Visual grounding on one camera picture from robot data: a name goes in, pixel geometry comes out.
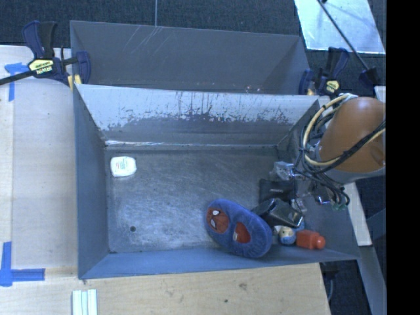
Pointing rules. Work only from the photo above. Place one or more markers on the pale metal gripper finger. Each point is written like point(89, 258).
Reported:
point(298, 206)

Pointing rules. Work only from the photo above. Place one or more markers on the shiny black folded case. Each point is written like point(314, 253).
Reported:
point(279, 212)

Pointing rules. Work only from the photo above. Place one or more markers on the small blue and yellow toy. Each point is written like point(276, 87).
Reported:
point(287, 236)

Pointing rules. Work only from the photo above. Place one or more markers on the blue slipper with red face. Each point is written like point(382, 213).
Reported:
point(252, 241)

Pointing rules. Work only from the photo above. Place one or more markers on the grey metal bin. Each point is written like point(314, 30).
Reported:
point(170, 189)

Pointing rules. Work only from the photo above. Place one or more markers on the white rounded packet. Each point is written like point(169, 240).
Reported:
point(123, 166)

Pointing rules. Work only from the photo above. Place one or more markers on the pale wood flat board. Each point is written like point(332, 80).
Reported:
point(42, 176)

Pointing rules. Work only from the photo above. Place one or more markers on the black cylinder on white bracket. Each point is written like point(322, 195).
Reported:
point(322, 198)

